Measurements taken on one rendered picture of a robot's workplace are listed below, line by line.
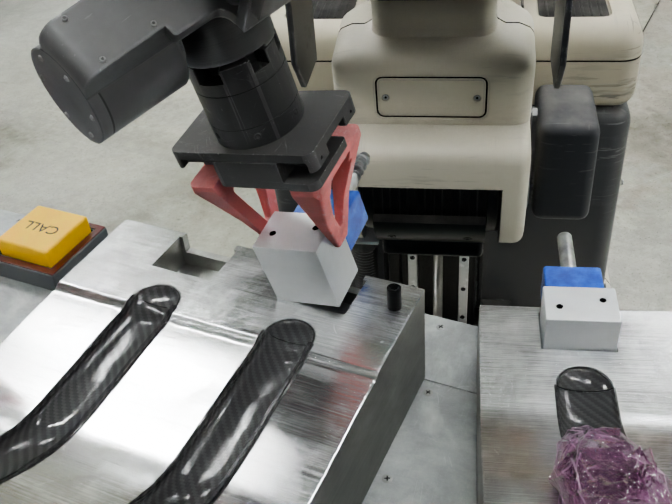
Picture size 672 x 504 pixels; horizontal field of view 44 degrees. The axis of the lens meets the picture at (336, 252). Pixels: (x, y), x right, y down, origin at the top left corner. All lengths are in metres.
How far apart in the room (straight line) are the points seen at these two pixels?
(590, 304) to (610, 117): 0.68
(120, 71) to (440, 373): 0.36
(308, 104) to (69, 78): 0.16
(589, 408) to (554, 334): 0.06
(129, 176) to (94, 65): 2.11
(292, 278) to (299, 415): 0.10
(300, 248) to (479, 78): 0.43
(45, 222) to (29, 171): 1.85
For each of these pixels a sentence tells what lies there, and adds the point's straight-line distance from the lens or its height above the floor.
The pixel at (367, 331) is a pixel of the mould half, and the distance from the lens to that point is 0.57.
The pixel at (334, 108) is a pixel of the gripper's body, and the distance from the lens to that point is 0.51.
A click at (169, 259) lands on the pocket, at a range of 0.67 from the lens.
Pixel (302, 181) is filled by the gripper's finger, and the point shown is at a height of 1.01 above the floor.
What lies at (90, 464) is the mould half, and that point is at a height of 0.89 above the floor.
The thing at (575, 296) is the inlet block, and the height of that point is 0.88.
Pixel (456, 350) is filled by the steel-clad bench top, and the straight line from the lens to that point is 0.68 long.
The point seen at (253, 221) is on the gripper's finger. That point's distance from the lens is 0.57.
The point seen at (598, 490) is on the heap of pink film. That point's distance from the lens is 0.46.
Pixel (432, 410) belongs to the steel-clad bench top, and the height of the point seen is 0.80.
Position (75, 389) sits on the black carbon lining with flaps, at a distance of 0.59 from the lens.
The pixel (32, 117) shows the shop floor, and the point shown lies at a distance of 3.00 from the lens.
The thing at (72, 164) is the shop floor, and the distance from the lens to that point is 2.66.
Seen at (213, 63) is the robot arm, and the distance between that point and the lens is 0.48.
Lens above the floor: 1.28
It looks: 38 degrees down
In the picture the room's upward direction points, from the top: 5 degrees counter-clockwise
